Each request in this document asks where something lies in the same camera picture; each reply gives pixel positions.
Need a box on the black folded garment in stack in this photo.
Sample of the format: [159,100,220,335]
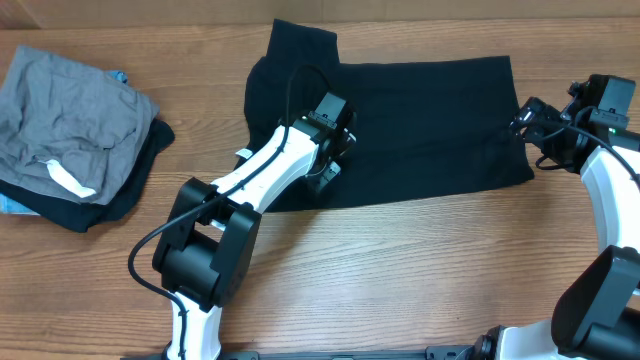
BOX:
[1,119,175,233]

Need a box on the black t-shirt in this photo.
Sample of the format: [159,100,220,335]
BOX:
[244,20,534,212]

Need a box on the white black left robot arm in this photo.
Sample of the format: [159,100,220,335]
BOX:
[152,111,356,359]

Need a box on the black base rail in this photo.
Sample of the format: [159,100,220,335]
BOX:
[119,342,501,360]

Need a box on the grey folded shirt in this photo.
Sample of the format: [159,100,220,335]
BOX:
[1,46,159,205]

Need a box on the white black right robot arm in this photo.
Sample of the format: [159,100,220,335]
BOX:
[458,97,639,360]

